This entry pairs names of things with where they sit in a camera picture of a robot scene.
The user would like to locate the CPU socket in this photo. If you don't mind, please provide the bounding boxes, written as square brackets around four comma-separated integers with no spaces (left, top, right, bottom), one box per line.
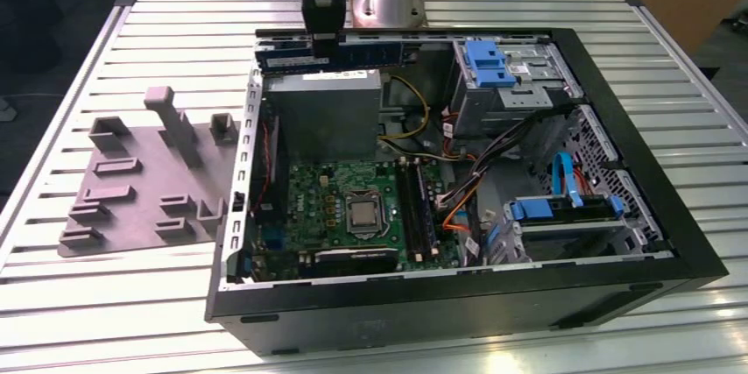
[342,188,392,240]

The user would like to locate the thin red wire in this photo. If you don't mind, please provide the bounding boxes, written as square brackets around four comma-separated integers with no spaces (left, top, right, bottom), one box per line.
[256,117,278,213]

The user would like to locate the RAM stick black chips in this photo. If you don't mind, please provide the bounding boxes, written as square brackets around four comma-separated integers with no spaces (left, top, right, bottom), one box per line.
[254,39,420,74]
[412,162,440,259]

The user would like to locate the black open PC case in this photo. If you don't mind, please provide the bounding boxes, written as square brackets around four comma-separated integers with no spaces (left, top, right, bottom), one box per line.
[202,26,730,356]

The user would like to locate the black cable bundle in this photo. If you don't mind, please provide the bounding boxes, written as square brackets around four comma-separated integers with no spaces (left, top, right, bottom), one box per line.
[437,104,572,208]

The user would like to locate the grey parts rack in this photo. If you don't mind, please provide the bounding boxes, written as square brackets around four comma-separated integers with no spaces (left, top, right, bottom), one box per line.
[56,86,241,259]

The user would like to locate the green motherboard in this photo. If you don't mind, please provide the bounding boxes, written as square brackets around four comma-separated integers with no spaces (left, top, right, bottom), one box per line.
[250,159,469,281]

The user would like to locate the silver metal drive cage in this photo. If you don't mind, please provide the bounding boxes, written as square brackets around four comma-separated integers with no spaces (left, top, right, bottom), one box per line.
[452,39,585,138]

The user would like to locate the blue flat wire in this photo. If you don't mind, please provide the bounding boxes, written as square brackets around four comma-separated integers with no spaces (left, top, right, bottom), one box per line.
[552,151,585,208]

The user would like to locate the orange wire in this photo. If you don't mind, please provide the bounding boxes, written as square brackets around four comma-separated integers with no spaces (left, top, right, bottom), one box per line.
[440,192,478,233]

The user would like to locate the hard disk in blue carrier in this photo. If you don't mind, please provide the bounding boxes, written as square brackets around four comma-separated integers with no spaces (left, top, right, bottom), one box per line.
[505,196,626,229]

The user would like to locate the blue drive bay latch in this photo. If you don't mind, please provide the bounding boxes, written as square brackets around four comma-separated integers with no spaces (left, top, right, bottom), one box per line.
[465,39,518,88]

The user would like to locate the grey power supply unit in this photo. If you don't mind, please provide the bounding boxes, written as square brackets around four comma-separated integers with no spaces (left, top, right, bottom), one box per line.
[265,69,384,160]

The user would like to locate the black RAM slot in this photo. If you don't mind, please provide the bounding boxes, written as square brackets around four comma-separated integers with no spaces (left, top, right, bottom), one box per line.
[393,158,422,264]

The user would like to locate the silver CPU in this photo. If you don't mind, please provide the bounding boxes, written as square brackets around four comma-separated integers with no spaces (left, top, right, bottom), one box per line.
[349,201,381,228]

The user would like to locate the black graphics card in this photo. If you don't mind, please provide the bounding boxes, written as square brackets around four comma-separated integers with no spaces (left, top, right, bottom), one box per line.
[297,245,402,279]

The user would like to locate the yellow wire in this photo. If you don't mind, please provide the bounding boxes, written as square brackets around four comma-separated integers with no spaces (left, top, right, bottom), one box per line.
[376,75,430,143]

